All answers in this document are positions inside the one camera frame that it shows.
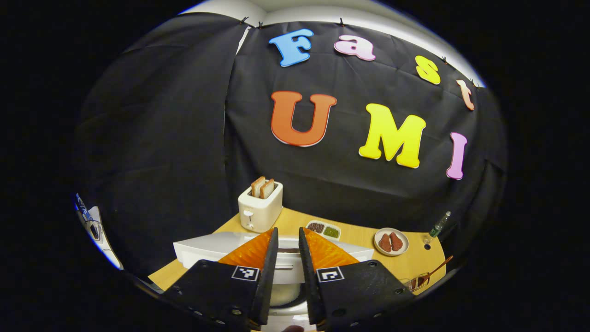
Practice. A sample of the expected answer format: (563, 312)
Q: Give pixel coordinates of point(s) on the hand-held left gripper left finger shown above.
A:
(267, 276)

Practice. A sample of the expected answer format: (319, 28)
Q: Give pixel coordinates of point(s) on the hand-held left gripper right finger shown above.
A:
(308, 276)

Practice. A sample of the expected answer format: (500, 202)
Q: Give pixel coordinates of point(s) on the white rice cooker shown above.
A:
(207, 246)

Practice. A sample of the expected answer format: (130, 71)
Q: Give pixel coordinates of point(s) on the brown wooden spoon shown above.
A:
(435, 269)

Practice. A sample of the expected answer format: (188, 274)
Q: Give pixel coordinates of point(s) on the white divided grain dish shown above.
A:
(322, 229)

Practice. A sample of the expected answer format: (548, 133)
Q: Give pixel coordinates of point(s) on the white toaster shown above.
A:
(260, 212)

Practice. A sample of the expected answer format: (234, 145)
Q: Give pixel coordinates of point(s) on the brown meat piece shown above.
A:
(396, 241)
(385, 243)

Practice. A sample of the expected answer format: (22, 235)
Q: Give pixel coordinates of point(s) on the white round plate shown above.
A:
(391, 252)

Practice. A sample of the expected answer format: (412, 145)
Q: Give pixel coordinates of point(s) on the toast slice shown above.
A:
(257, 186)
(267, 189)

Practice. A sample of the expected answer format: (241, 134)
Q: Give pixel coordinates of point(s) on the green glass bottle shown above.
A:
(438, 227)

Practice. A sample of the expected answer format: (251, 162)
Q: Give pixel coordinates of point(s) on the black backdrop cloth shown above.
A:
(184, 138)

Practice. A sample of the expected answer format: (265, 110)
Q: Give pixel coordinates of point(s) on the white blue printed box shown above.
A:
(94, 226)

